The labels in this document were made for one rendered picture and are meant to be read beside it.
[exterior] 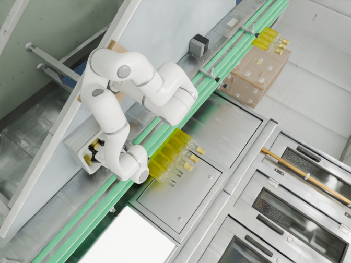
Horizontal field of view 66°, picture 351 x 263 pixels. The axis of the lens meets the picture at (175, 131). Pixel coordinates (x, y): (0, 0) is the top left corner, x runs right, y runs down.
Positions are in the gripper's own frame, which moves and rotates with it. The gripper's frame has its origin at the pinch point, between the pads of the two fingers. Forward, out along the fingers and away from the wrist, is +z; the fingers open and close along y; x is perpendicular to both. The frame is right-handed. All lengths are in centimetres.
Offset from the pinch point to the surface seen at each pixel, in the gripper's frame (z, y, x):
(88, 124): 0.0, 1.9, 11.5
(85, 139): -4.0, -3.3, 10.3
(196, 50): 1, 78, -1
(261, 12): -9, 141, -8
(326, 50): 19, 595, -326
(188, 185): -28, 22, -43
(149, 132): -8.0, 23.0, -10.9
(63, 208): 2.0, -26.3, -17.1
